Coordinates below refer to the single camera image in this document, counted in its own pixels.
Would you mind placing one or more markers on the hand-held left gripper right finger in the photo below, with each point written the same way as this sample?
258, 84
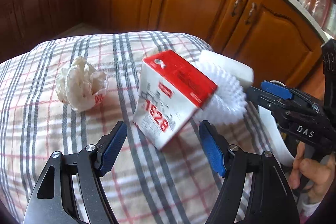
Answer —
212, 150

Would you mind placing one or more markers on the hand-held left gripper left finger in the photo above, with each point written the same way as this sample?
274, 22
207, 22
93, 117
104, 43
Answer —
113, 148

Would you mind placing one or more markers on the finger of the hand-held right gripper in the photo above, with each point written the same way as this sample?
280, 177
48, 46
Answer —
277, 89
262, 99

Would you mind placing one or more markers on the white foam net sleeve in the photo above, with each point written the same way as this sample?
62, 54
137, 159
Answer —
225, 98

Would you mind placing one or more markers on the red and white carton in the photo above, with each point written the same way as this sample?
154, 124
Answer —
170, 108

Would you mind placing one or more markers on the person's right forearm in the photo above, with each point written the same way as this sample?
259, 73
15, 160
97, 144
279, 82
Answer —
311, 209

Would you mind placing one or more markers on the person's right hand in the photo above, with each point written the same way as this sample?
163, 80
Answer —
315, 176

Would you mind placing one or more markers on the white foam block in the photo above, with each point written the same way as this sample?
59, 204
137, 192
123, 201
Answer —
231, 66

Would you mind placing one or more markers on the plaid tablecloth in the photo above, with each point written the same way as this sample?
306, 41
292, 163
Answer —
52, 134

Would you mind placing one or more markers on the crumpled white red-print paper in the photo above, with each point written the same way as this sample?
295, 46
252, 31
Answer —
78, 82

